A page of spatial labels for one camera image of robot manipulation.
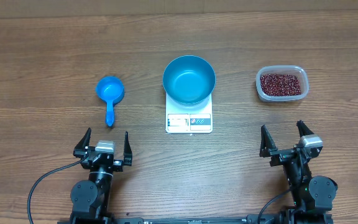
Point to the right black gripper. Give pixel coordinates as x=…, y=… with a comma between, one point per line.
x=268, y=149

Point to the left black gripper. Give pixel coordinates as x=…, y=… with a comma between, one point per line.
x=116, y=165

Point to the blue plastic scoop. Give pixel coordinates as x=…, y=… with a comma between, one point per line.
x=111, y=90

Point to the blue bowl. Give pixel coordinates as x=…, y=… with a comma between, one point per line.
x=189, y=79

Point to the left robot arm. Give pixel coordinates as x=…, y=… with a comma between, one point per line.
x=90, y=197

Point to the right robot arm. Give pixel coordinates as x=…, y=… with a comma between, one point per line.
x=312, y=195

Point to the white digital kitchen scale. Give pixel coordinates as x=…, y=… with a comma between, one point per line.
x=189, y=119

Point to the red beans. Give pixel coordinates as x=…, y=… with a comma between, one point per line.
x=274, y=84

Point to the clear plastic container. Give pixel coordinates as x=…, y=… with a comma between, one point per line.
x=283, y=69

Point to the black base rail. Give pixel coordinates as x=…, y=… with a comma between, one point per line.
x=250, y=219

